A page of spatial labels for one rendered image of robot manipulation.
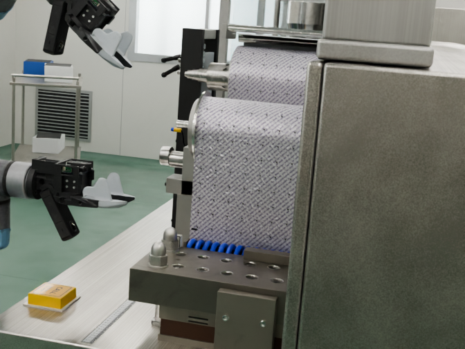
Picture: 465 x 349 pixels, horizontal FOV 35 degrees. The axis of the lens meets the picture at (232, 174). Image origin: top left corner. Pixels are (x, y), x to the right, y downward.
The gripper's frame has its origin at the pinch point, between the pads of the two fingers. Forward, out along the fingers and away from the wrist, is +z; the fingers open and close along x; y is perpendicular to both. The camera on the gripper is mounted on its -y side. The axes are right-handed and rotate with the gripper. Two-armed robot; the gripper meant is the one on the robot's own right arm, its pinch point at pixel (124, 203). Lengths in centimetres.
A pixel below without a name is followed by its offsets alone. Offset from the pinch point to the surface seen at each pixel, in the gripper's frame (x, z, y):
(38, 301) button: -13.4, -11.5, -17.9
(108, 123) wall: 556, -237, -72
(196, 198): -0.2, 15.0, 3.0
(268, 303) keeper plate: -21.9, 34.5, -7.7
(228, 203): -0.2, 21.3, 2.7
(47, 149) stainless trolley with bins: 428, -238, -80
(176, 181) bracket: 7.1, 8.5, 4.1
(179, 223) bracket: 7.8, 9.4, -4.9
